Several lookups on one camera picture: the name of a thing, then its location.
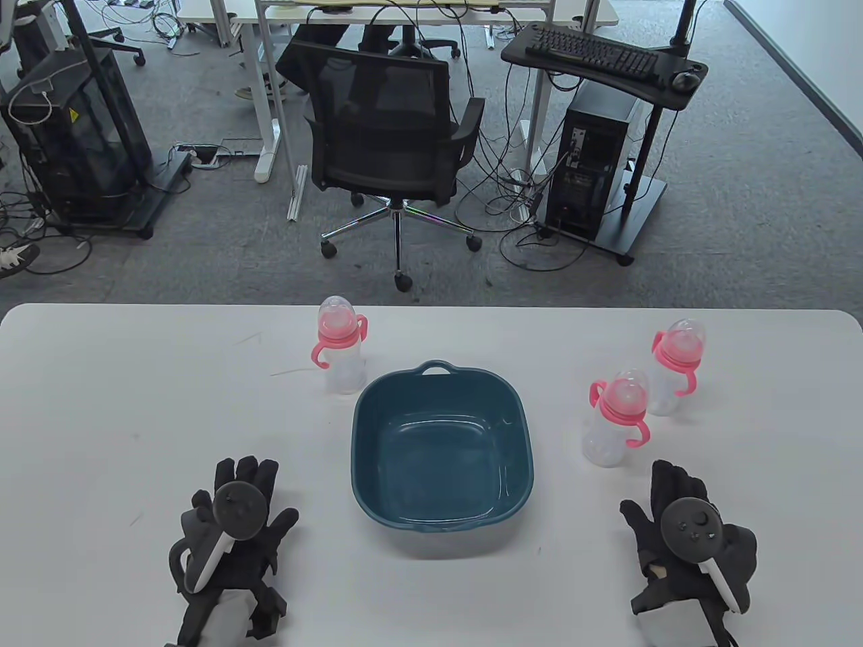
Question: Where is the clear pink baby bottle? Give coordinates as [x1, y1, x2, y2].
[635, 319, 709, 417]
[311, 295, 369, 395]
[583, 369, 651, 468]

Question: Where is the black mesh office chair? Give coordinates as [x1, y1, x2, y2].
[291, 39, 486, 292]

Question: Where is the black rolling keyboard stand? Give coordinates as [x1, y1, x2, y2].
[500, 0, 709, 266]

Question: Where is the person's right hand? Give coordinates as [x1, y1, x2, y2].
[620, 460, 759, 614]

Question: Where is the black keyboard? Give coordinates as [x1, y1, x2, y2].
[525, 26, 660, 85]

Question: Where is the black rolling cart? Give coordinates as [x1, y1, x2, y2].
[40, 0, 193, 240]

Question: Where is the black tracking controller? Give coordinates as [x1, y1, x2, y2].
[169, 480, 268, 595]
[659, 497, 759, 614]

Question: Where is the teal plastic basin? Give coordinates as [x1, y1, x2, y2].
[352, 359, 535, 536]

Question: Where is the person's left hand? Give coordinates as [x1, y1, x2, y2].
[169, 457, 299, 595]

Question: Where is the black glass equipment case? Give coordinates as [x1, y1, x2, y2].
[0, 46, 152, 223]

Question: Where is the white office desk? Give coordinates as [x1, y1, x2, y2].
[177, 0, 619, 222]

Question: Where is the black computer tower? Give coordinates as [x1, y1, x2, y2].
[545, 81, 641, 242]

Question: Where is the bundle of black cables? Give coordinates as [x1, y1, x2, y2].
[455, 101, 589, 272]
[0, 189, 93, 276]

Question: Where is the black chair base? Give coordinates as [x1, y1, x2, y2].
[367, 24, 461, 60]
[88, 27, 146, 67]

